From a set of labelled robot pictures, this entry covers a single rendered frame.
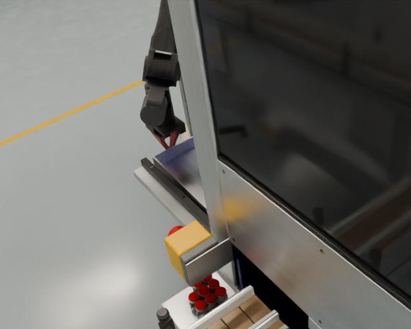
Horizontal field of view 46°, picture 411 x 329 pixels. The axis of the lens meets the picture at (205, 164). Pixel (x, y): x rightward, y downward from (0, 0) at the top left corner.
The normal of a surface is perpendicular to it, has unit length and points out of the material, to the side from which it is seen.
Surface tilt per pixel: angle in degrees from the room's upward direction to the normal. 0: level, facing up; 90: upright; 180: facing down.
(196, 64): 90
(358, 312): 90
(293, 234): 90
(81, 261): 0
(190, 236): 0
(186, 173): 0
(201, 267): 90
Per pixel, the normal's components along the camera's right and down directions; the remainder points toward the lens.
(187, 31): -0.82, 0.44
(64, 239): -0.14, -0.76
